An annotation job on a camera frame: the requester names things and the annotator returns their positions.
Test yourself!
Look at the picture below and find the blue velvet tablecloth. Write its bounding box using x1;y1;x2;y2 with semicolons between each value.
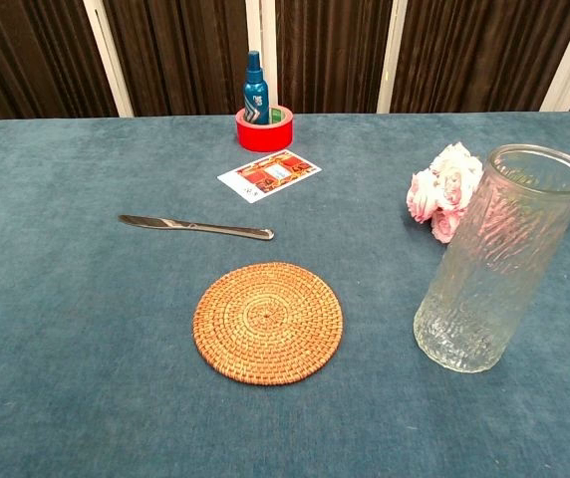
0;112;570;478

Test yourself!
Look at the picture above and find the clear textured glass vase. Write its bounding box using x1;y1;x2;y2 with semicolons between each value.
413;143;570;374

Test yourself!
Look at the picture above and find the red patterned playing card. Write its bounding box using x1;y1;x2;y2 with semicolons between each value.
216;148;323;204

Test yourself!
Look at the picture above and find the pink artificial flower bouquet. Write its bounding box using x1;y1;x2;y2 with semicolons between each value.
406;141;570;245

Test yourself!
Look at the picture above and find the dark brown curtain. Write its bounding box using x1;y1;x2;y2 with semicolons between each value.
0;0;570;122

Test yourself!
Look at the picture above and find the blue spray bottle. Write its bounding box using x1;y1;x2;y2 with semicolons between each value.
242;50;271;125

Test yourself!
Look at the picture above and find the round woven rattan coaster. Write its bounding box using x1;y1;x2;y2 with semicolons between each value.
192;261;345;386

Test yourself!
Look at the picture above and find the silver table knife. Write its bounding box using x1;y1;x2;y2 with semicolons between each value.
118;214;276;242

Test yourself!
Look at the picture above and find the red tape roll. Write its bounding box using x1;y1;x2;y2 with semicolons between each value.
235;105;295;153

